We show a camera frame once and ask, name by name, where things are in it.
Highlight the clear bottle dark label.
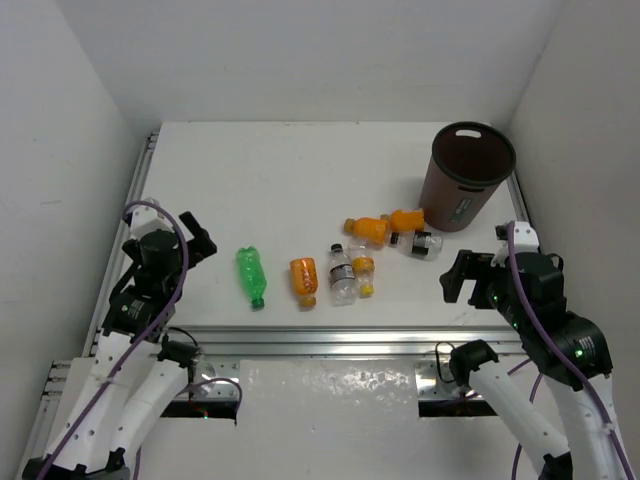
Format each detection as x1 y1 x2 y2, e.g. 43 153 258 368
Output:
390 230 444 260

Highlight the green plastic bottle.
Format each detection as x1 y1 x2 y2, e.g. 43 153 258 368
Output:
236 246 267 310

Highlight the orange juice bottle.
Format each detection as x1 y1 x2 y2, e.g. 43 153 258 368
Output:
343 216 391 246

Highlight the clear bottle orange label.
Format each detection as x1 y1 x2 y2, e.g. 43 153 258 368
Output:
348 238 375 298

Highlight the orange bottle yellow cap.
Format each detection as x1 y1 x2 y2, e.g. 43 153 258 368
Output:
290 257 318 309

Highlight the clear bottle black cap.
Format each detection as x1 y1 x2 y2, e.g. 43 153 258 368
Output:
328 243 358 306

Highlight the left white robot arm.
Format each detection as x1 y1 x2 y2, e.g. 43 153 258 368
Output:
21 201 217 479

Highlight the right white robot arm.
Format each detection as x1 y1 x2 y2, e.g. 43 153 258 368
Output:
440 250 634 479

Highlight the brown plastic waste bin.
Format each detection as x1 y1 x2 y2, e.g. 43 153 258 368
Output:
419 121 516 232

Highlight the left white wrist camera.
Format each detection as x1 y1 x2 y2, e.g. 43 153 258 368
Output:
126 198 173 240

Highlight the aluminium right rail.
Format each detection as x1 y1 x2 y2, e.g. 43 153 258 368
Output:
506 173 530 222

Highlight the aluminium rail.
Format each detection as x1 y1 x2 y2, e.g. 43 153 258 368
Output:
506 173 530 222
81 129 160 357
182 326 523 359

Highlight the aluminium left rail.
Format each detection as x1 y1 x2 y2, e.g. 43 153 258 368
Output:
81 129 160 357

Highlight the aluminium front rail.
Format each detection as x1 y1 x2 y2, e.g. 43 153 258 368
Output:
182 326 523 359

